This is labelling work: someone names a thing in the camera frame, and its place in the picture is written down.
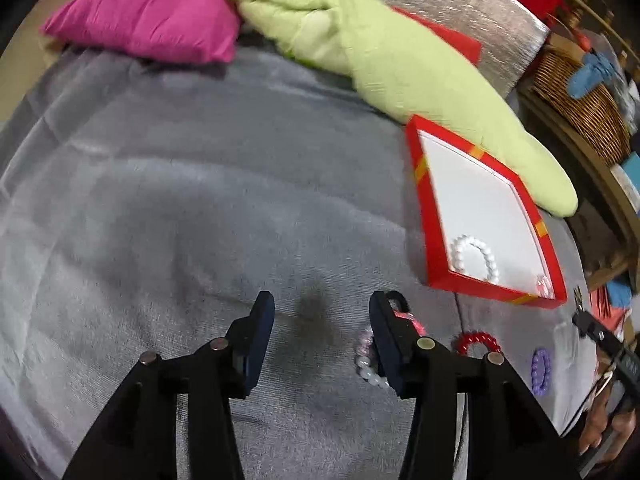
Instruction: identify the wooden shelf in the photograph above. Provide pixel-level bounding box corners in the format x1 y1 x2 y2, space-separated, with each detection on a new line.
516 84 639 292

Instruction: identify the red bead bracelet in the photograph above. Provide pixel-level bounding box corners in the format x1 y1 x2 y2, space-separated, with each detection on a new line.
451 329 504 358

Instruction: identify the red pillow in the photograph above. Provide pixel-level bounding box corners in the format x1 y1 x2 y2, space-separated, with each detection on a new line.
393 6 482 66

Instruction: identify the purple bead bracelet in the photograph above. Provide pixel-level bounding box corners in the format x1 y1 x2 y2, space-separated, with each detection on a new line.
529 346 554 398

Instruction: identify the magenta pillow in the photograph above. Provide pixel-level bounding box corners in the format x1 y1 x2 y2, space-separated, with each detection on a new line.
41 0 240 64

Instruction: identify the grey bed blanket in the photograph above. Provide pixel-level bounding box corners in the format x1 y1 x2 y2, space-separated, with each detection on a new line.
1 48 596 479

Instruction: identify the pink white bead bracelet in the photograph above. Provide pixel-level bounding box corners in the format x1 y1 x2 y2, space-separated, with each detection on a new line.
354 310 426 390

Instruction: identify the red jewelry box tray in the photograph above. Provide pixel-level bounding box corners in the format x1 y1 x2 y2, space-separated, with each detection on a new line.
406 115 567 309

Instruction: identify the light green pillow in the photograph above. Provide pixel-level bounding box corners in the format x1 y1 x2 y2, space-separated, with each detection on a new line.
232 0 578 217

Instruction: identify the wicker basket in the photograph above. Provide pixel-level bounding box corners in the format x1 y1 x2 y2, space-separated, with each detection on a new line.
533 49 630 166

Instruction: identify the person's right hand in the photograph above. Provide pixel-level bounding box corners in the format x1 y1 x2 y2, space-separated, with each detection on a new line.
578 385 637 463

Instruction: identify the silver foil headboard cover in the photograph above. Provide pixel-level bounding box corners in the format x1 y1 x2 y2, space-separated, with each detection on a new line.
384 0 549 96

